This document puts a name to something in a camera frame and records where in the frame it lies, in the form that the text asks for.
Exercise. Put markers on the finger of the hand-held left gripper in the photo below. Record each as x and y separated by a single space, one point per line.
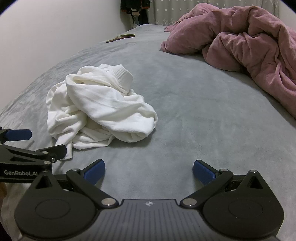
46 153
18 134

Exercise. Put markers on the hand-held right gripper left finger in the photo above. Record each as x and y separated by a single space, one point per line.
94 172

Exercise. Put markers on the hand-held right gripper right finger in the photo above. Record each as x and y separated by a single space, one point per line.
203 171

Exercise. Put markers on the black hanging clothes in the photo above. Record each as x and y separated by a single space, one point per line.
126 4

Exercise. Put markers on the pink quilt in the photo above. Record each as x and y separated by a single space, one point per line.
242 46

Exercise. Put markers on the brown wooden tool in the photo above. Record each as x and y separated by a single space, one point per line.
124 36

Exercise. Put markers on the grey star curtain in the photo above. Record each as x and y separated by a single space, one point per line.
166 11

